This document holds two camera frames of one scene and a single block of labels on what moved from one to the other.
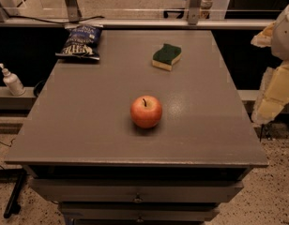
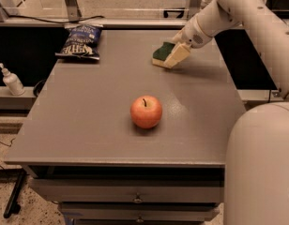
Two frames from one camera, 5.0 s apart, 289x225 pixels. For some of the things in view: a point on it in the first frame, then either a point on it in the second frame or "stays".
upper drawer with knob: [136, 190] stays
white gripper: [284, 38] → [193, 35]
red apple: [145, 112] stays
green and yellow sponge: [165, 57] stays
